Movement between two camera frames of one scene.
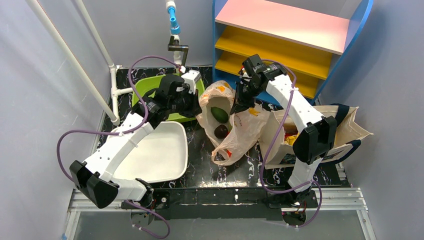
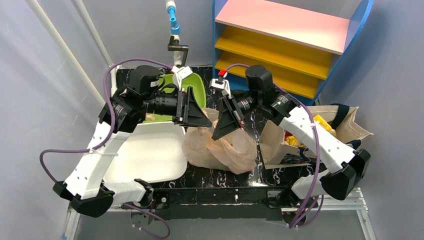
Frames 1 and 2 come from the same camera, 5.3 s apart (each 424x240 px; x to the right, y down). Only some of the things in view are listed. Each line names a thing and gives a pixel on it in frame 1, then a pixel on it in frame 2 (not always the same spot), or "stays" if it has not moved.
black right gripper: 245,90 → 234,112
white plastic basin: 162,155 stays
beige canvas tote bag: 279,128 stays
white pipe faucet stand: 174,44 stays
